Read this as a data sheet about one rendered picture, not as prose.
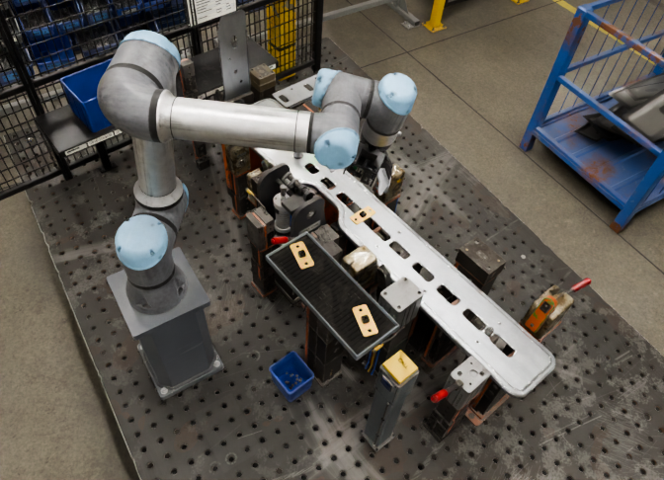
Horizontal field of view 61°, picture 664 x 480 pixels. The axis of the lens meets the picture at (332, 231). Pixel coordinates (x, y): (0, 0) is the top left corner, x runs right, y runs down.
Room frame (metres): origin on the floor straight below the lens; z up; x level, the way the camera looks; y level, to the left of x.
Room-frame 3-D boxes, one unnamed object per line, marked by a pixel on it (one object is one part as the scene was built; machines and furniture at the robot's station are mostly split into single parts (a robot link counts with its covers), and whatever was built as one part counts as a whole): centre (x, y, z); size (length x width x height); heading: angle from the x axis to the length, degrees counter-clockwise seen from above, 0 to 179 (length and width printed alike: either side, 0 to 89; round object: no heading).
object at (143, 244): (0.79, 0.44, 1.27); 0.13 x 0.12 x 0.14; 179
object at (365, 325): (0.70, -0.10, 1.17); 0.08 x 0.04 x 0.01; 24
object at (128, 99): (0.78, 0.21, 1.68); 0.49 x 0.11 x 0.12; 89
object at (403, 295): (0.83, -0.20, 0.90); 0.13 x 0.10 x 0.41; 133
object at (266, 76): (1.81, 0.32, 0.88); 0.08 x 0.08 x 0.36; 43
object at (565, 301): (0.88, -0.63, 0.88); 0.15 x 0.11 x 0.36; 133
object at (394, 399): (0.59, -0.19, 0.92); 0.08 x 0.08 x 0.44; 43
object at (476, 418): (0.72, -0.53, 0.84); 0.18 x 0.06 x 0.29; 133
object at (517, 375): (1.17, -0.11, 1.00); 1.38 x 0.22 x 0.02; 43
